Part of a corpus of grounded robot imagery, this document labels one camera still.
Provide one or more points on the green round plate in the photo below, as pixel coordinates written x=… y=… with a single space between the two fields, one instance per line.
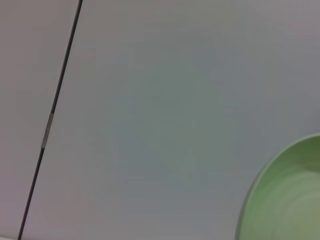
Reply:
x=287 y=195

